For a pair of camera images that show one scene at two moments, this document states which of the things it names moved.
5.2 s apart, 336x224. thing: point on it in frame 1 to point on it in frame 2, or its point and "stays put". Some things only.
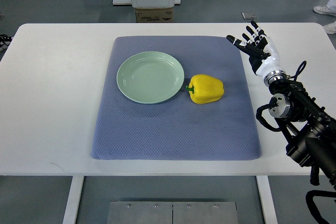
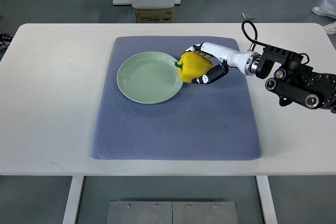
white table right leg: [268, 202] stays put
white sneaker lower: [331, 28] stays put
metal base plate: [172, 212] stays put
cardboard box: [159, 15] stays put
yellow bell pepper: [205, 88] to [193, 65]
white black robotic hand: [263, 56] to [249, 62]
